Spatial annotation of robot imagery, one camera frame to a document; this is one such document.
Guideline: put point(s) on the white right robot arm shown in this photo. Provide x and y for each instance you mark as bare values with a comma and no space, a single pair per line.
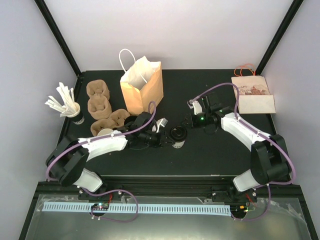
268,153

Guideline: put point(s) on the cup of white wrapped stirrers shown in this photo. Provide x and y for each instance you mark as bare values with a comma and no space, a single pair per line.
70,108

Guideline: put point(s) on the printed paper bag orange handles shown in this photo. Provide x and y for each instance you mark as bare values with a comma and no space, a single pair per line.
252,91

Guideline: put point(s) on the white paper coffee cup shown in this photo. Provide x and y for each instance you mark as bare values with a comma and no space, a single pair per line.
178,143
105,132

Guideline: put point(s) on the black right frame post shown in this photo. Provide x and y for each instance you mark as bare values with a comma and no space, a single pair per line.
285,23

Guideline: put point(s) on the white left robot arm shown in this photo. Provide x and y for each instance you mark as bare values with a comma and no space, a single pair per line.
67,163

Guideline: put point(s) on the black left frame post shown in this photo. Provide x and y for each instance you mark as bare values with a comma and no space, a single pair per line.
48,17

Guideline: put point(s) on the black lid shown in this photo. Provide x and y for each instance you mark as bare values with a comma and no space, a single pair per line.
178,133

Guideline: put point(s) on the brown pulp cup carrier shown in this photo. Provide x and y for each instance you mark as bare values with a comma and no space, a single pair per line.
114,121

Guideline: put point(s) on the stack of black cup lids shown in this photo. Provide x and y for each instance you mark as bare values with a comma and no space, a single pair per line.
129,120

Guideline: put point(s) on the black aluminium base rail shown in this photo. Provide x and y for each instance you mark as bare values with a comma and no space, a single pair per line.
216,189

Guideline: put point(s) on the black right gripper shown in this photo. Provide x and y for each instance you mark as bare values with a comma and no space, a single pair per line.
192,122

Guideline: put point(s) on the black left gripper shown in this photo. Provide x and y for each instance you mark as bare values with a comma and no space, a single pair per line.
162,139

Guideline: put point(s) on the light blue cable duct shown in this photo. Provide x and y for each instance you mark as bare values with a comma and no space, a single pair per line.
131,208

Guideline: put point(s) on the black frame post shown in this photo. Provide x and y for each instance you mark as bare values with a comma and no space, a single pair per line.
285,23
48,17

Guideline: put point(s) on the brown paper takeout bag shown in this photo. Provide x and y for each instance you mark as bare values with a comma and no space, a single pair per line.
141,85

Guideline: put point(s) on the stack of pulp cup carriers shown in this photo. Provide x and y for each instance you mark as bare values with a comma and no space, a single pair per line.
98,104

